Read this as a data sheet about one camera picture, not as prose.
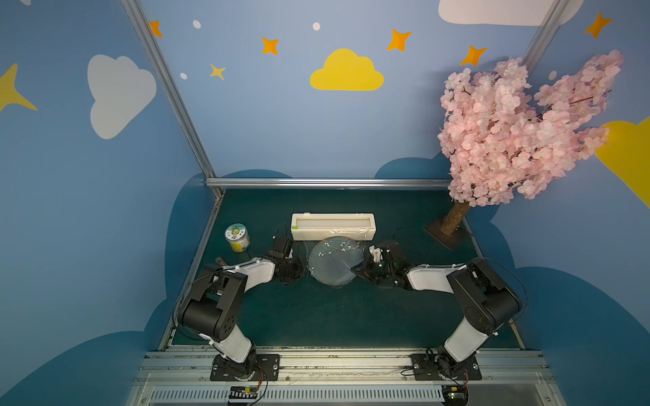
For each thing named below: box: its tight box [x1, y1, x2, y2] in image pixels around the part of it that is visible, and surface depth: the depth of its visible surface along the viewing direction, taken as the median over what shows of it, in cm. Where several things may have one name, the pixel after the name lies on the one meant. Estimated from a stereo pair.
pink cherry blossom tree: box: [438, 49, 623, 236], surface depth 67 cm
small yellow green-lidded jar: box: [225, 223, 250, 253], surface depth 98 cm
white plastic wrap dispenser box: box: [290, 211, 377, 242], surface depth 101 cm
